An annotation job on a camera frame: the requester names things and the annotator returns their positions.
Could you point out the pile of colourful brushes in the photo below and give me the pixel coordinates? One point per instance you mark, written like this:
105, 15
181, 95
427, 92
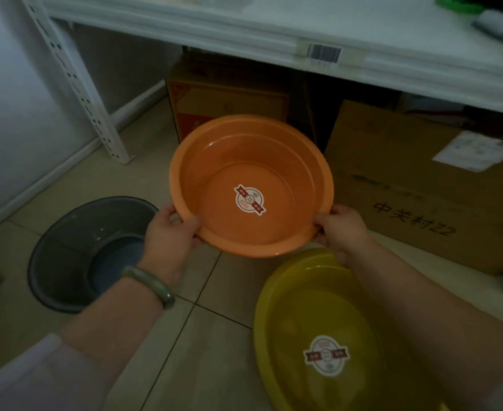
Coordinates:
459, 4

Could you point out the person's right hand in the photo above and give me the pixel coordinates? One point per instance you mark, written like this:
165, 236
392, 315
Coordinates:
345, 233

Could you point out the orange basin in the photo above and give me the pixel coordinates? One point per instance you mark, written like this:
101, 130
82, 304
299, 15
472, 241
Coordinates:
251, 166

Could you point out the white metal shelf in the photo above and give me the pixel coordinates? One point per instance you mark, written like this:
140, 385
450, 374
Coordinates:
234, 21

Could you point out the person's left hand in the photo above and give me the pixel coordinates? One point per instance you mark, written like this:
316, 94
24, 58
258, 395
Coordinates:
165, 243

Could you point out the person's right forearm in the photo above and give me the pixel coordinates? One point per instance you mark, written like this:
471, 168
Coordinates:
439, 321

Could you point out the red and yellow carton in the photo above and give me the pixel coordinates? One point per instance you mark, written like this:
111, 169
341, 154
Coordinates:
225, 102

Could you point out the person's left forearm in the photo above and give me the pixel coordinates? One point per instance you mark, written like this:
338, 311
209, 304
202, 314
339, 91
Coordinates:
114, 325

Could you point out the large brown cardboard box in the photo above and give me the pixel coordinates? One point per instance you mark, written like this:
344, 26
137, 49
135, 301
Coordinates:
405, 166

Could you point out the grey basin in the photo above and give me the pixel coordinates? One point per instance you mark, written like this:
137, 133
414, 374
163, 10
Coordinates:
76, 243

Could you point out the barcode sticker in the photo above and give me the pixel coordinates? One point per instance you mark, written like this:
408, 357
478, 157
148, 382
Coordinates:
324, 53

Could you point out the white shipping label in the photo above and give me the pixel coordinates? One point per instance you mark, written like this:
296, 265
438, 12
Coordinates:
476, 150

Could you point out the yellow basin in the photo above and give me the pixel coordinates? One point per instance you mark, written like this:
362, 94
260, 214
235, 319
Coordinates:
320, 312

